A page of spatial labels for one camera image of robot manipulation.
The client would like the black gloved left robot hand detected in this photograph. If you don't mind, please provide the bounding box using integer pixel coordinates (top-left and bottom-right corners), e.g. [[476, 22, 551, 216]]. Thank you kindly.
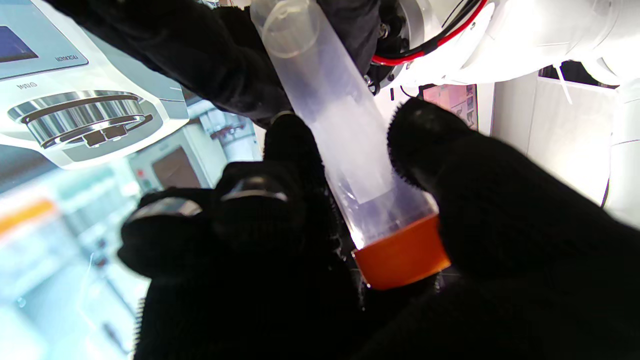
[[45, 0, 406, 128]]

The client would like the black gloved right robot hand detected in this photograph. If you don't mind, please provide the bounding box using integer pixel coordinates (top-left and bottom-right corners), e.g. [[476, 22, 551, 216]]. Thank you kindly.
[[117, 97, 640, 360]]

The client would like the orange round tube cap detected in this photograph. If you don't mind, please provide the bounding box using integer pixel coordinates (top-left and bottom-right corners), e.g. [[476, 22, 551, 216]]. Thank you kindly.
[[352, 214, 452, 291]]

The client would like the clear plastic test tube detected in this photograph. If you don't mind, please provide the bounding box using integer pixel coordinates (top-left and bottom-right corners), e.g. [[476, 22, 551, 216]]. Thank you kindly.
[[250, 0, 441, 251]]

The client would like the background monitor on stand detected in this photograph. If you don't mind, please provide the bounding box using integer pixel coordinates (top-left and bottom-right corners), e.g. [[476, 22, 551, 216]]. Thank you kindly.
[[417, 82, 481, 132]]

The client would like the printed laboratory backdrop poster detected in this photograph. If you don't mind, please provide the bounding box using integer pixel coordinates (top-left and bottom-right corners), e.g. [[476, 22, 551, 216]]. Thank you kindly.
[[0, 0, 266, 360]]

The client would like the red left arm cable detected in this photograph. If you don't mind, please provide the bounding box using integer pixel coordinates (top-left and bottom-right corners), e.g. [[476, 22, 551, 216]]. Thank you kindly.
[[371, 0, 488, 67]]

